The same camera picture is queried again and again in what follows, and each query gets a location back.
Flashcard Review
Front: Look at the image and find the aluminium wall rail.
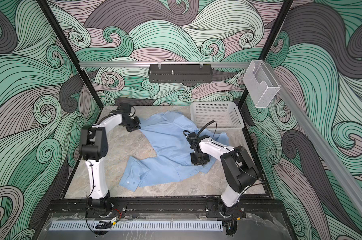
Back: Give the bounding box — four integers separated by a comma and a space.
263, 61, 362, 232
79, 61, 250, 69

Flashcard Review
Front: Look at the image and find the white slotted cable duct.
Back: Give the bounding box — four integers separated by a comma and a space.
49, 220, 224, 232

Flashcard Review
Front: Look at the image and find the clear plastic wall bin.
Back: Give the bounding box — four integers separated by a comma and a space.
243, 60, 281, 108

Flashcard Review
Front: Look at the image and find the light blue long sleeve shirt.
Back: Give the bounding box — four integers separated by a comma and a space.
119, 111, 217, 192

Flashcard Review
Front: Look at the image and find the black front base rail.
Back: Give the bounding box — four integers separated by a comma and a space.
47, 197, 285, 219

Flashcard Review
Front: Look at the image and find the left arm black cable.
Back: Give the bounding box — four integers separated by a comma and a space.
84, 160, 98, 199

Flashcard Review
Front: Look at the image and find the aluminium back wall rail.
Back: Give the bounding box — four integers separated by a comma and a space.
79, 61, 250, 69

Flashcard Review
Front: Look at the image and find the white plastic laundry basket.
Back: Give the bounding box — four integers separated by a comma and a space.
190, 102, 245, 130

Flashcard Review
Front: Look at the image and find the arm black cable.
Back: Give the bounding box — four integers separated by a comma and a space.
182, 119, 218, 142
84, 160, 98, 199

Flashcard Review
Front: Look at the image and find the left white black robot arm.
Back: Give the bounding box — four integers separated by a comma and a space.
80, 103, 140, 210

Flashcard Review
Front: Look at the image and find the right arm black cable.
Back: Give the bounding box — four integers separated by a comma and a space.
182, 119, 218, 142

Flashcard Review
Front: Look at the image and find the black perforated wall tray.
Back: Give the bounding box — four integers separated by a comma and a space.
148, 65, 213, 85

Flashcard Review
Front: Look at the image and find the aluminium right wall rail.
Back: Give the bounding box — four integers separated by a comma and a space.
263, 61, 362, 232

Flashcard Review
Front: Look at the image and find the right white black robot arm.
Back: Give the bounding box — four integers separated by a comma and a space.
183, 131, 260, 215

